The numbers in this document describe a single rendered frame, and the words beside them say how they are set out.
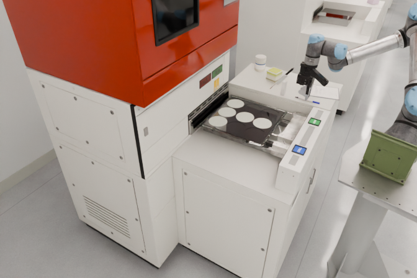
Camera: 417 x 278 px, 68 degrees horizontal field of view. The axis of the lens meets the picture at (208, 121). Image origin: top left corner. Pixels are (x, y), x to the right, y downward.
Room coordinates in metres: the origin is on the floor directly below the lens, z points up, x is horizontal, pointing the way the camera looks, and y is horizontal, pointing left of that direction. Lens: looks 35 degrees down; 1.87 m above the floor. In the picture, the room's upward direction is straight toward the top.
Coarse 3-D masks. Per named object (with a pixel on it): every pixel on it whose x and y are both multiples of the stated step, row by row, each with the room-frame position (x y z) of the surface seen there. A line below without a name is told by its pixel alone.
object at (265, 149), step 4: (204, 128) 1.42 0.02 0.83; (212, 132) 1.40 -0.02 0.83; (216, 132) 1.38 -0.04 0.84; (220, 136) 1.37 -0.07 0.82; (224, 136) 1.36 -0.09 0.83; (228, 136) 1.35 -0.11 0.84; (232, 140) 1.33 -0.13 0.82; (236, 140) 1.32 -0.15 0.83; (240, 140) 1.31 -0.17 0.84; (244, 144) 1.30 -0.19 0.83; (248, 144) 1.29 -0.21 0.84; (252, 144) 1.28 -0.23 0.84; (256, 148) 1.26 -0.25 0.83; (260, 148) 1.25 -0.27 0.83; (264, 148) 1.24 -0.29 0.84; (268, 148) 1.23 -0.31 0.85; (268, 152) 1.23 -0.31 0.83
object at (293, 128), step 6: (294, 120) 1.44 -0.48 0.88; (300, 120) 1.44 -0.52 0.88; (288, 126) 1.39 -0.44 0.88; (294, 126) 1.39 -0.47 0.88; (300, 126) 1.39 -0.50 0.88; (288, 132) 1.33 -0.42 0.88; (294, 132) 1.33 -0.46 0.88; (288, 144) 1.23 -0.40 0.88; (276, 150) 1.18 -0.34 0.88; (282, 156) 1.16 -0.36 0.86
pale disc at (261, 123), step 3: (255, 120) 1.41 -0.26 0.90; (258, 120) 1.41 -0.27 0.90; (261, 120) 1.41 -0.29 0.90; (264, 120) 1.41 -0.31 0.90; (267, 120) 1.41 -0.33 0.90; (255, 123) 1.38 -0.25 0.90; (258, 123) 1.38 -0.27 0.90; (261, 123) 1.38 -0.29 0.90; (264, 123) 1.38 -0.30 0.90; (267, 123) 1.38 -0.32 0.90; (270, 123) 1.38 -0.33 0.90; (258, 126) 1.36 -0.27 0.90; (261, 126) 1.36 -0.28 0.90; (264, 126) 1.36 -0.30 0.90; (267, 126) 1.36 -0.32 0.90; (270, 126) 1.36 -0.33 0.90
